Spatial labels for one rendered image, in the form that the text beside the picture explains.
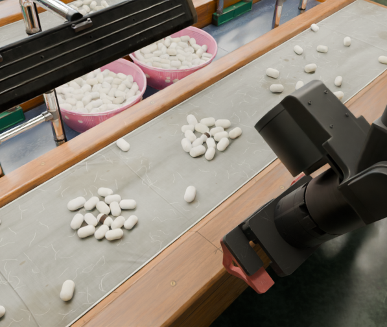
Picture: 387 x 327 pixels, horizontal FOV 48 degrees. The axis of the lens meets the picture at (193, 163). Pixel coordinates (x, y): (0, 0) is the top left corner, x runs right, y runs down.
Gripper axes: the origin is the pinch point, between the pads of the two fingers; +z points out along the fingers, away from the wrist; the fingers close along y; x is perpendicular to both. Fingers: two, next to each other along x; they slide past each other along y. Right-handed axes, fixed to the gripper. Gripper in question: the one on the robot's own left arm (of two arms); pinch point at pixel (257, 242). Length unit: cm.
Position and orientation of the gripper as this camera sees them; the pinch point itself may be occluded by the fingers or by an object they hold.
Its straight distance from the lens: 53.7
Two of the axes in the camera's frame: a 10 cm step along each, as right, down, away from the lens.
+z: -3.4, 3.9, 8.5
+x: 6.0, 7.9, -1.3
